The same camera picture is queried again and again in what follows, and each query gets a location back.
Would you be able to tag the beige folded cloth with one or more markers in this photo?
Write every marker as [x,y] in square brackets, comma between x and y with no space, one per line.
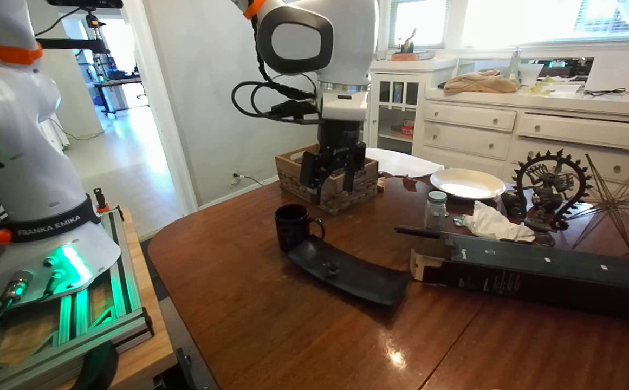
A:
[479,82]

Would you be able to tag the black mug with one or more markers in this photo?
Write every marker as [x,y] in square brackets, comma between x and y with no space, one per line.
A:
[292,227]

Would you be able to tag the wall socket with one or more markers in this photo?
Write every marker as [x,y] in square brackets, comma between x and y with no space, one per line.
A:
[235,177]

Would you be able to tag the white dresser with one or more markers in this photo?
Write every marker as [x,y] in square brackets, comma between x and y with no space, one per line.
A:
[552,130]

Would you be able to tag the white board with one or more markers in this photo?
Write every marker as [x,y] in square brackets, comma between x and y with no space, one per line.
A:
[617,70]

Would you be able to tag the desk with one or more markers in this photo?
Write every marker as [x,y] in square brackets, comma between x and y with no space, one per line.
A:
[116,84]

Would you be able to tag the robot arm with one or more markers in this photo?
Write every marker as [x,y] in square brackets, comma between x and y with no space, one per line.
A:
[16,135]

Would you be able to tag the crumpled white cloth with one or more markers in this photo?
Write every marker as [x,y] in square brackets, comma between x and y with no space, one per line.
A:
[495,225]

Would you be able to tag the wicker basket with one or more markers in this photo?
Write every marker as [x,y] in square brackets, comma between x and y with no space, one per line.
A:
[336,195]

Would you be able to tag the bronze dancing figure statue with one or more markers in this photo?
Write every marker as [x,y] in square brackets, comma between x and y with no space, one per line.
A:
[548,189]

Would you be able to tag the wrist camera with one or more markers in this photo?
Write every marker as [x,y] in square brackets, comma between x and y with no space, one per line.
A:
[292,110]

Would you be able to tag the long black cardboard box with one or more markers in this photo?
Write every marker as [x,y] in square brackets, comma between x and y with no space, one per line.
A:
[552,273]

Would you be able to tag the glass jar with lid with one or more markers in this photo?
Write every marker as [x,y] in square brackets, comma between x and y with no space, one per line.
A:
[435,212]

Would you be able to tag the white paper sheet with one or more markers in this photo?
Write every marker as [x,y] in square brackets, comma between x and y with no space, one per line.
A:
[401,162]

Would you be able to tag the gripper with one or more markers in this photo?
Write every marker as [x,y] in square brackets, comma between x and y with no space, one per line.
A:
[339,135]

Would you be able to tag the white glass door cabinet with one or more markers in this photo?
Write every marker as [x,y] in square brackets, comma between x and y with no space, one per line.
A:
[395,108]

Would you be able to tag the metal star ornament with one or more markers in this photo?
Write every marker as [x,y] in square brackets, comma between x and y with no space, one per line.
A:
[615,203]

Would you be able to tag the camera on tripod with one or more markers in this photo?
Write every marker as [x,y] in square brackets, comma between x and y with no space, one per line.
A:
[89,27]

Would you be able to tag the window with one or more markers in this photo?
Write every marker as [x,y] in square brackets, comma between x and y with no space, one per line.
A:
[417,21]
[558,19]

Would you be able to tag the black tray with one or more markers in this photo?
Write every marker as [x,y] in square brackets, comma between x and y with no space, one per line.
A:
[368,281]

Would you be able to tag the white plate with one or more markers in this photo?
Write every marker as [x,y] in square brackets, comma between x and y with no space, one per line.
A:
[466,184]

